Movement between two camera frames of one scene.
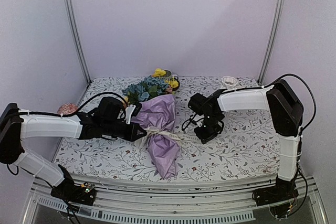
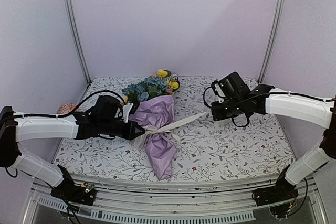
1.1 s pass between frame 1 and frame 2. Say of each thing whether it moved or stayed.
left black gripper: stayed
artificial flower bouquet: stayed
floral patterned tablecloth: stayed
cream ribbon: moved
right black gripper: moved
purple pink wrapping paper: stayed
